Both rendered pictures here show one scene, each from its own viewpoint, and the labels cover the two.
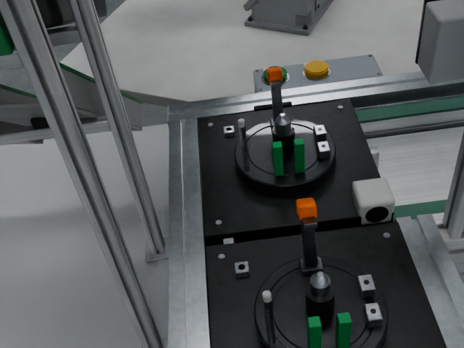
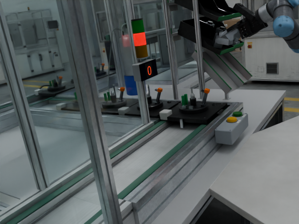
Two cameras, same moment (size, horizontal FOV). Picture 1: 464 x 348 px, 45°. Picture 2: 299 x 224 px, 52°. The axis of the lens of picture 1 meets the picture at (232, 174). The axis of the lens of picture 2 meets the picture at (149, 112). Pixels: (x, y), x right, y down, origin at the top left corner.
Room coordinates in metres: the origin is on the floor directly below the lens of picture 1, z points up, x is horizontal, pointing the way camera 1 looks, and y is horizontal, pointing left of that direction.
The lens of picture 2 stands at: (1.21, -1.34, 1.43)
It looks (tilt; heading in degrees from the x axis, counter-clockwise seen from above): 17 degrees down; 125
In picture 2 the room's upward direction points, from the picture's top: 8 degrees counter-clockwise
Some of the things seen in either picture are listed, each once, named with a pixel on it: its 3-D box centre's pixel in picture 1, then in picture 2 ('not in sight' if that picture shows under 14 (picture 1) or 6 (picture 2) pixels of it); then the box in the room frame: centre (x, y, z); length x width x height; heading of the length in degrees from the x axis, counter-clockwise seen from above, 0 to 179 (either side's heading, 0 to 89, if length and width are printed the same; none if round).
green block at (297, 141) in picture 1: (299, 155); (183, 101); (0.53, -0.09, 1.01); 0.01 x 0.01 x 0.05; 89
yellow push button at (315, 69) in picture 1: (316, 71); (232, 120); (0.79, -0.17, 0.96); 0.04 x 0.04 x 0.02
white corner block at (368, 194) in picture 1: (372, 201); (165, 114); (0.48, -0.17, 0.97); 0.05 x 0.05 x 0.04; 89
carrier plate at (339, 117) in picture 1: (285, 164); (194, 111); (0.58, -0.08, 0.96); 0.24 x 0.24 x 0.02; 89
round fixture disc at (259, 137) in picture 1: (284, 155); (193, 107); (0.58, -0.08, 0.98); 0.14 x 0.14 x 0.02
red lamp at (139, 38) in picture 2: not in sight; (139, 38); (0.46, -0.26, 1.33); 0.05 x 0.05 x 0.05
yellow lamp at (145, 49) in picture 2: not in sight; (141, 51); (0.46, -0.26, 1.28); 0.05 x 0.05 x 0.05
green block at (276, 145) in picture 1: (277, 159); (186, 99); (0.53, -0.06, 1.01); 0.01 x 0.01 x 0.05; 89
